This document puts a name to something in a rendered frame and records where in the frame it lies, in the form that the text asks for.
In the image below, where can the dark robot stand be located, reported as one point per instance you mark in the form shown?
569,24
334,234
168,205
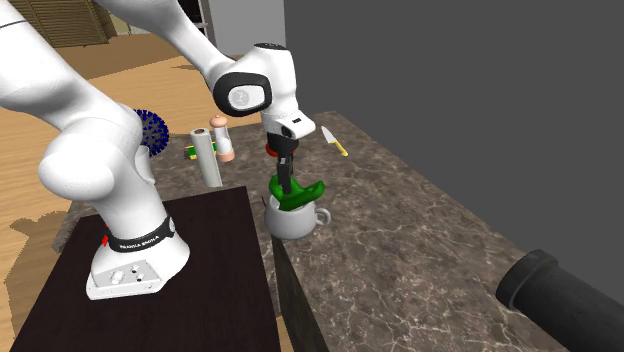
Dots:
204,292

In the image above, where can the white mug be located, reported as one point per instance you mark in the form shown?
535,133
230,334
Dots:
291,222

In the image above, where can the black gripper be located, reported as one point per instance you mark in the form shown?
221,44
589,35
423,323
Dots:
282,144

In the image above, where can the black cylinder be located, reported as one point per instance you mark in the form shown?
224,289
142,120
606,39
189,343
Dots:
565,302

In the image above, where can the white paper towel roll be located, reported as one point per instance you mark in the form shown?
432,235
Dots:
206,158

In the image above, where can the wooden slatted door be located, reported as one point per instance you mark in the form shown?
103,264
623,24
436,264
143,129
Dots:
63,22

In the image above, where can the green curved toy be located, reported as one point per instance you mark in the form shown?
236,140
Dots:
302,192

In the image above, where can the pink pepper mill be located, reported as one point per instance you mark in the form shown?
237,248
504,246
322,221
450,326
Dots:
224,140

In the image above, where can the green and yellow sponge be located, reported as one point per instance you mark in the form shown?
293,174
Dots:
194,152

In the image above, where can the blue spiky ball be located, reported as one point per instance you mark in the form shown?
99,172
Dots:
155,132

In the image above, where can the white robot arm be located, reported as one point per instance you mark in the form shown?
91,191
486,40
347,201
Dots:
92,161

